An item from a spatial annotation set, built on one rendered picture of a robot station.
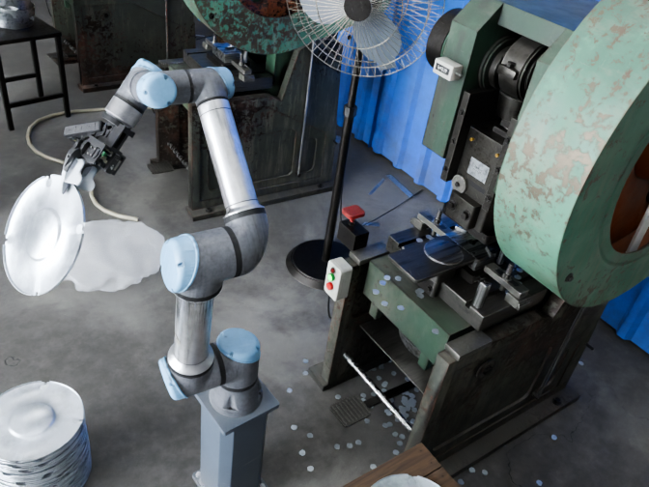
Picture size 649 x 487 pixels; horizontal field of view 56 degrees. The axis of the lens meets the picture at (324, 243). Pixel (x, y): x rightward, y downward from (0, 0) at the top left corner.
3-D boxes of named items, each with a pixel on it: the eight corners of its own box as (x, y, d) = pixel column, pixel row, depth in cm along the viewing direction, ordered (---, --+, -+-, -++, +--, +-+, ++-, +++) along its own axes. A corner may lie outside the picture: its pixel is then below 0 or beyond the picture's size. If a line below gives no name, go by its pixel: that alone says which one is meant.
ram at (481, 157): (469, 237, 178) (499, 147, 160) (435, 211, 187) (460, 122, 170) (509, 223, 187) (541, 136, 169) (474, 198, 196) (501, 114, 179)
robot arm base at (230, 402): (226, 425, 167) (227, 402, 161) (199, 388, 176) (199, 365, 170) (271, 402, 176) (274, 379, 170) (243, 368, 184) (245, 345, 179)
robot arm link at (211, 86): (292, 260, 135) (232, 55, 139) (246, 272, 129) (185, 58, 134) (273, 270, 145) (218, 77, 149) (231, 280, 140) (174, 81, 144)
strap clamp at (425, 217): (441, 248, 204) (449, 223, 198) (409, 221, 214) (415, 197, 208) (454, 243, 207) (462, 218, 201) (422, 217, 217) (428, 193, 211)
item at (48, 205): (78, 292, 134) (75, 292, 133) (-1, 298, 148) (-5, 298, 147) (91, 167, 140) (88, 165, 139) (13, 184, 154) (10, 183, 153)
